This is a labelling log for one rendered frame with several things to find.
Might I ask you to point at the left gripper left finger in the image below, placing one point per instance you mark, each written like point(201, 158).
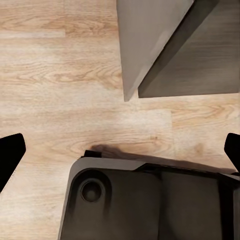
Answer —
point(12, 149)

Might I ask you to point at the dishwasher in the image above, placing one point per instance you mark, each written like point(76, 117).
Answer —
point(202, 57)

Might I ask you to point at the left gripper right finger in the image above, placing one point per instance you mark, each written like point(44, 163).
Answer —
point(232, 149)

